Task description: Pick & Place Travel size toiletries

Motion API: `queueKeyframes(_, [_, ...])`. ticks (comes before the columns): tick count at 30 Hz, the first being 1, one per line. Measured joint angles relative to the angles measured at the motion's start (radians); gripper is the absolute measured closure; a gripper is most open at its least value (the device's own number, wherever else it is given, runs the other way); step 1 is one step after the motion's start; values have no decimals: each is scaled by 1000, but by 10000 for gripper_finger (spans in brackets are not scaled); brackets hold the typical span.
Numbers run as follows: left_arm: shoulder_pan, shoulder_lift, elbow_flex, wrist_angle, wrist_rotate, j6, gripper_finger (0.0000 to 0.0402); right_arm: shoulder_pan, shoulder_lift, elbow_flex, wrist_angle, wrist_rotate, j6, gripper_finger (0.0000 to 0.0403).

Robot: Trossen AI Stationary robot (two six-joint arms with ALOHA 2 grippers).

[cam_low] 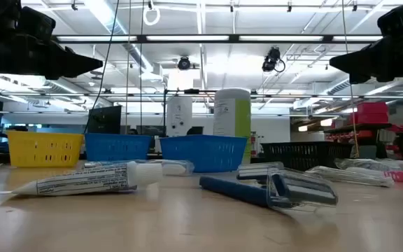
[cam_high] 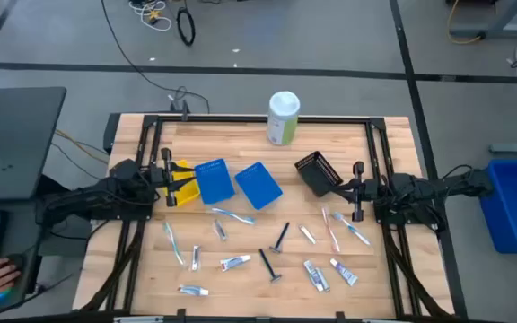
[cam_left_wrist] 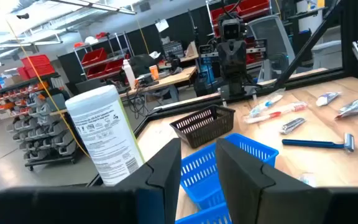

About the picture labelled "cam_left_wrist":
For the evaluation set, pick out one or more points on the clear plastic toiletry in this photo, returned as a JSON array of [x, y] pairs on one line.
[[308, 179]]

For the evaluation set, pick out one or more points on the orange cup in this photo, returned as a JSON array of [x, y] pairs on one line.
[[154, 72]]

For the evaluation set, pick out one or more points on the blue disposable razor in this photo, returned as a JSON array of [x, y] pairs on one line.
[[315, 144]]

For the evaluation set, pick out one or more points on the white plastic bottle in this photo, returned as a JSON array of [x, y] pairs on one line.
[[128, 73]]

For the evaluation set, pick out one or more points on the grey plastic tote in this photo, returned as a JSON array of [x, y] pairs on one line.
[[326, 54]]

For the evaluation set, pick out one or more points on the red toothbrush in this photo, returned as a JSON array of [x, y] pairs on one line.
[[278, 112]]

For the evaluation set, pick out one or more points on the metal shelf with red bins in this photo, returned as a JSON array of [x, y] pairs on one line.
[[95, 56], [253, 6]]

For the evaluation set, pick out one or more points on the small tube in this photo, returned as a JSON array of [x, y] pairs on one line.
[[292, 125]]

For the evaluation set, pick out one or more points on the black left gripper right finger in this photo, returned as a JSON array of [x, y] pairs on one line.
[[244, 193]]

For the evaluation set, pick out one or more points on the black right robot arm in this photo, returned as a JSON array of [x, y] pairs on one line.
[[233, 87]]

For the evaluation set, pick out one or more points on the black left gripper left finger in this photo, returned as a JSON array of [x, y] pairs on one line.
[[163, 189]]

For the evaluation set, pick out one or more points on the ceiling strip light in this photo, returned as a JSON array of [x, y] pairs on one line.
[[104, 7]]

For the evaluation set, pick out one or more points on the white green wipes canister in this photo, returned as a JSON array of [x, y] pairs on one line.
[[104, 133]]

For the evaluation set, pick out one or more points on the grey mesh office chair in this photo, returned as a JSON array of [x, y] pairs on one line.
[[269, 37]]

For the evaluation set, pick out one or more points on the blue toothbrush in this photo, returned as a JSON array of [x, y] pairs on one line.
[[266, 104]]

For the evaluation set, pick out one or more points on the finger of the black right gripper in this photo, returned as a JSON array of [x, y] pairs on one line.
[[206, 51], [260, 46]]

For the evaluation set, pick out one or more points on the blue plastic basket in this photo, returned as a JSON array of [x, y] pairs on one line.
[[197, 177], [207, 216]]

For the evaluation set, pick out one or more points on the wooden workbench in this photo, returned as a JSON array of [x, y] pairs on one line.
[[172, 77]]

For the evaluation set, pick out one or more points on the black plastic basket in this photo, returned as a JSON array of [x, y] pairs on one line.
[[204, 130]]

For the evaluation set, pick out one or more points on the parts bin rack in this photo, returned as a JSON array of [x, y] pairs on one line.
[[42, 130]]

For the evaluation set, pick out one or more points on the silver blue toothpaste tube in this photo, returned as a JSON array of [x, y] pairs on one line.
[[357, 105]]

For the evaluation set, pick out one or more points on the white blue toothpaste tube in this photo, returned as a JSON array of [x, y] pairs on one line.
[[326, 99]]

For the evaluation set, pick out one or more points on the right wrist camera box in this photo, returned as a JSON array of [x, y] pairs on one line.
[[231, 31]]

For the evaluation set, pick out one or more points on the red storage bin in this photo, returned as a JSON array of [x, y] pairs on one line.
[[42, 71], [35, 60], [22, 74]]

